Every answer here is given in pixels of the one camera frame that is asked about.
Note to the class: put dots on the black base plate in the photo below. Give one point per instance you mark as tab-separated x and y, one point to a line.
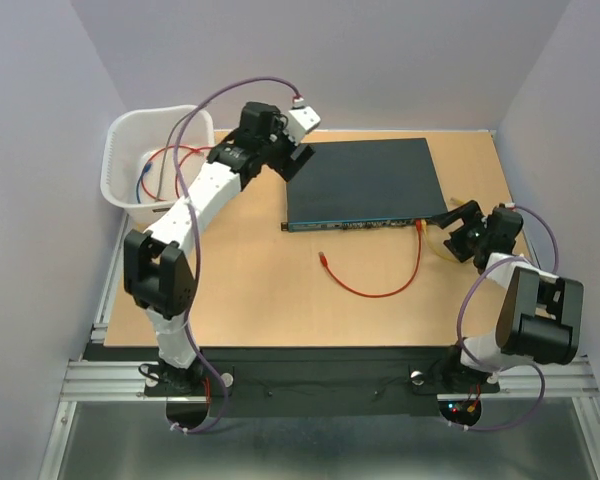
308	382

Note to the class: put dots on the aluminium frame rail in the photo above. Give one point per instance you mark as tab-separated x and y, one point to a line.
86	381

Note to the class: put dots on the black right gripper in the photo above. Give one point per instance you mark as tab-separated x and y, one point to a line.
471	210

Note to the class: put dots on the red patch cable long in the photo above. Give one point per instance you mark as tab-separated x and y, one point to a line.
177	170

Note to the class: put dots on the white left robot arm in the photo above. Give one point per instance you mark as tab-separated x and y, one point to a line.
156	271

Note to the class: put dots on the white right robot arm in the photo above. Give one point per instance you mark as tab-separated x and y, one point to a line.
540	319

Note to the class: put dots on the dark blue network switch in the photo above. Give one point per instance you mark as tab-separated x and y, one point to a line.
351	185

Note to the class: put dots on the white plastic basket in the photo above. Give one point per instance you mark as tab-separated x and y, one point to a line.
137	173

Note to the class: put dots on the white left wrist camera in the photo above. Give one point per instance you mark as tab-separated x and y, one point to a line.
302	119

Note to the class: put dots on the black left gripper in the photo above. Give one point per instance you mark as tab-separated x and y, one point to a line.
285	166

